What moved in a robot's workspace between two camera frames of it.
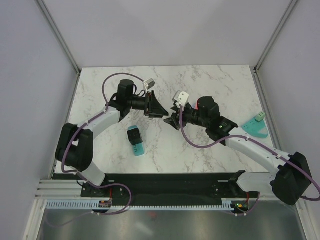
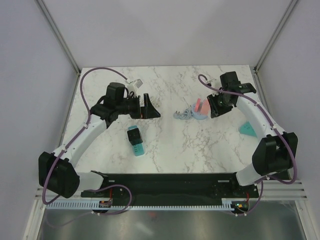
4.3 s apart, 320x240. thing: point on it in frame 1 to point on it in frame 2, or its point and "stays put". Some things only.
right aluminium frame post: (255, 74) stays put
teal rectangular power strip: (139, 149) stays put
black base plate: (169, 186) stays put
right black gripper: (174, 120) to (215, 110)
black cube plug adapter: (135, 136) stays put
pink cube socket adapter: (196, 106) to (205, 108)
